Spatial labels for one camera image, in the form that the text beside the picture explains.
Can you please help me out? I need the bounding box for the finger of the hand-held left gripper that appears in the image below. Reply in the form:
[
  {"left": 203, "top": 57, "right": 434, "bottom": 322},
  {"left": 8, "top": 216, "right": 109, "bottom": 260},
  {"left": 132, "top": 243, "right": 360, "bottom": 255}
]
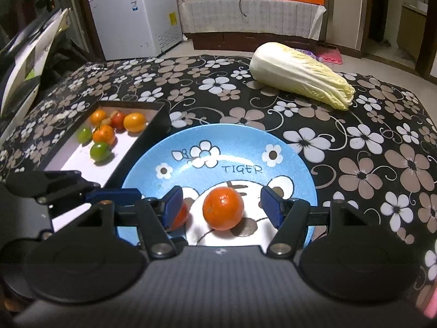
[{"left": 5, "top": 170, "right": 142, "bottom": 210}]

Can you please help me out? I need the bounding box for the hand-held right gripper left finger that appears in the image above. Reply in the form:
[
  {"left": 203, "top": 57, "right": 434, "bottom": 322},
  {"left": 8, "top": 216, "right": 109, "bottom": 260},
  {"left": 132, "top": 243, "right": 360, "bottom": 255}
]
[{"left": 73, "top": 185, "right": 185, "bottom": 259}]

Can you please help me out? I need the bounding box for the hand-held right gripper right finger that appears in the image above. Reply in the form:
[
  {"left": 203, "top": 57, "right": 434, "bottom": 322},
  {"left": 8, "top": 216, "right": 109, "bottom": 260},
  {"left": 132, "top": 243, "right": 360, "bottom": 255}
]
[{"left": 260, "top": 185, "right": 367, "bottom": 259}]

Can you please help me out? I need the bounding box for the black box with white inside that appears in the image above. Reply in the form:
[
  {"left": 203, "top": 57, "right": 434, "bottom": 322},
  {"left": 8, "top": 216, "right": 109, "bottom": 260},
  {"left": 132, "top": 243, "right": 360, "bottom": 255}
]
[{"left": 41, "top": 101, "right": 171, "bottom": 235}]

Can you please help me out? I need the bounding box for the large orange tangerine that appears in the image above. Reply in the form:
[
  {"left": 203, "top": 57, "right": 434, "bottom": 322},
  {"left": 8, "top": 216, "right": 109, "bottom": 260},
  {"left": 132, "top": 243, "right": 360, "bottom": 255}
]
[{"left": 202, "top": 187, "right": 244, "bottom": 231}]

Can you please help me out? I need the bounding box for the blue cartoon plate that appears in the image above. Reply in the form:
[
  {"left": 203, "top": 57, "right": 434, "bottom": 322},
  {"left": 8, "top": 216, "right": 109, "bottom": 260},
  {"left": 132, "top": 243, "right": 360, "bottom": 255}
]
[{"left": 122, "top": 124, "right": 318, "bottom": 247}]

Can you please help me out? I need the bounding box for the red tomato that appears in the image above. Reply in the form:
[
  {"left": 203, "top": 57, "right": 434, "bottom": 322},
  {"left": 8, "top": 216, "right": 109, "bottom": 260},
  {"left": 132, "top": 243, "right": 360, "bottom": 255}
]
[{"left": 111, "top": 111, "right": 128, "bottom": 130}]

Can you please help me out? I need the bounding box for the yellow-orange tangerine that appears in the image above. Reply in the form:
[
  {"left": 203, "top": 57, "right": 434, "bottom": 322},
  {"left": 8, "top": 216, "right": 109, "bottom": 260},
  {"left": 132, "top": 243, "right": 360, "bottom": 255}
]
[{"left": 123, "top": 113, "right": 147, "bottom": 133}]

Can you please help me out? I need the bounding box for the black floral tablecloth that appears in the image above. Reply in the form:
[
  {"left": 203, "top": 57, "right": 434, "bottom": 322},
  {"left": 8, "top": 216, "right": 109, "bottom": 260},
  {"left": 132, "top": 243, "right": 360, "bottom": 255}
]
[{"left": 0, "top": 55, "right": 437, "bottom": 315}]

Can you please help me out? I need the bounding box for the napa cabbage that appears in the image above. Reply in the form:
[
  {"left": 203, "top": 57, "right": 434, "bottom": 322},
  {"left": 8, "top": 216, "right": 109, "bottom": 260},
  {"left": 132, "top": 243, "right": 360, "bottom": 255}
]
[{"left": 249, "top": 42, "right": 356, "bottom": 111}]

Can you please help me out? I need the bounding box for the white and black scooter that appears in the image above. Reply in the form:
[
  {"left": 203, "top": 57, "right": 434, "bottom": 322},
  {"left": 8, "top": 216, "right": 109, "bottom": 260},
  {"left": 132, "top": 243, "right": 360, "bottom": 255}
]
[{"left": 0, "top": 7, "right": 103, "bottom": 118}]

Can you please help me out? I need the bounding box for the pink slipper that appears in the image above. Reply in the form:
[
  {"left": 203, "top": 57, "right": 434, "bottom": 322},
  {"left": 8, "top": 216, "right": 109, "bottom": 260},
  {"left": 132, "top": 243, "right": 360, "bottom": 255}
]
[{"left": 316, "top": 46, "right": 344, "bottom": 64}]

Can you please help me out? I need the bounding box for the dark wooden low cabinet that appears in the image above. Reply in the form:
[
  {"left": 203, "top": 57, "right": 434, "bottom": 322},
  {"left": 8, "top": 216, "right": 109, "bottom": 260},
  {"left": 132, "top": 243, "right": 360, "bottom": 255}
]
[{"left": 184, "top": 32, "right": 325, "bottom": 54}]

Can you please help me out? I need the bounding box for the white chest freezer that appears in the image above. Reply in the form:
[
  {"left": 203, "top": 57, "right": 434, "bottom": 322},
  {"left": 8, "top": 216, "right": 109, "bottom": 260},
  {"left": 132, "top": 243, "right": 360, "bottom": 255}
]
[{"left": 89, "top": 0, "right": 183, "bottom": 61}]

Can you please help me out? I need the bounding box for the white lace table cover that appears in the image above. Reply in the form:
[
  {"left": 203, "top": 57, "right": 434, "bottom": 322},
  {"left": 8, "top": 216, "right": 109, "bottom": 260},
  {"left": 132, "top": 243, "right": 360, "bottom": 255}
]
[{"left": 180, "top": 0, "right": 326, "bottom": 40}]

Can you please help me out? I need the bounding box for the beige side cabinet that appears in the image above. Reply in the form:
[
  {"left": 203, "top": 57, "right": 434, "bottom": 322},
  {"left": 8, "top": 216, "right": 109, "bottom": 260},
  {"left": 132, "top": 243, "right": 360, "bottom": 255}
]
[{"left": 396, "top": 2, "right": 429, "bottom": 63}]

